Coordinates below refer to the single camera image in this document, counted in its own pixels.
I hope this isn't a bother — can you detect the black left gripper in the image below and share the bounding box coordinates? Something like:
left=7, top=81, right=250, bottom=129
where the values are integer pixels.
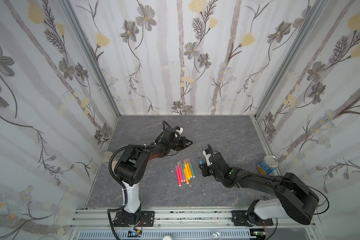
left=168, top=137, right=193, bottom=151

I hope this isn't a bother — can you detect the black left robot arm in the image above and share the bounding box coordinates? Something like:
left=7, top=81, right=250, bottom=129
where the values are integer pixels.
left=108, top=123, right=193, bottom=226

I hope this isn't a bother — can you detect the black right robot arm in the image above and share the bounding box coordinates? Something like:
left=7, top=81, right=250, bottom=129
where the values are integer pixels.
left=199, top=149, right=320, bottom=227

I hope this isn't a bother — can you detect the teal marker pen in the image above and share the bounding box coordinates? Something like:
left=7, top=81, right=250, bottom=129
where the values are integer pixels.
left=187, top=158, right=195, bottom=178

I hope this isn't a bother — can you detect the red marker pen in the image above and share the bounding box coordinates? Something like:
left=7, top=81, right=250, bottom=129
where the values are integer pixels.
left=177, top=162, right=184, bottom=182

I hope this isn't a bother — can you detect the small blue marker pen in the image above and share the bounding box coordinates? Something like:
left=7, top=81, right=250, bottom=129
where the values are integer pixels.
left=180, top=166, right=186, bottom=182

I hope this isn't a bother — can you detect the light orange marker pen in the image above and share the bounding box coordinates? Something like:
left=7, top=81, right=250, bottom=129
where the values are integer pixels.
left=183, top=166, right=189, bottom=185

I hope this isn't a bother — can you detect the pink marker pen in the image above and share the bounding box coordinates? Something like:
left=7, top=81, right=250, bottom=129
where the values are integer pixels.
left=175, top=166, right=182, bottom=187

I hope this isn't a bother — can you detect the blue soup can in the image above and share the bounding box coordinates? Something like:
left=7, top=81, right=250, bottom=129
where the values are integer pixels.
left=257, top=155, right=279, bottom=175

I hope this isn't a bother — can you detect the round silver lid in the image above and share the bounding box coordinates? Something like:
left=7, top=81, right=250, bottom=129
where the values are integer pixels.
left=101, top=151, right=113, bottom=163

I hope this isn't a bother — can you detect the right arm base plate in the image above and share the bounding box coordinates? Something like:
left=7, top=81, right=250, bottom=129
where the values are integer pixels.
left=231, top=211, right=274, bottom=227

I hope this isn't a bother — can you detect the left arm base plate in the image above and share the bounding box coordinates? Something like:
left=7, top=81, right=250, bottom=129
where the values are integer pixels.
left=112, top=211, right=155, bottom=227

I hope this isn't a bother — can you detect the black corrugated cable conduit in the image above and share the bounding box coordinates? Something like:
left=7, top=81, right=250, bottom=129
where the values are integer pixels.
left=107, top=144, right=157, bottom=240

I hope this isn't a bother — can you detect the aluminium frame rail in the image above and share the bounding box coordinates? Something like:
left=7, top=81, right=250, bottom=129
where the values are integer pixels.
left=68, top=206, right=317, bottom=230

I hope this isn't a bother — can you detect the white vented cable duct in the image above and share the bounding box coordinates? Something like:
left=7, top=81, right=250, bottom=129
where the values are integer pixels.
left=77, top=229, right=256, bottom=240

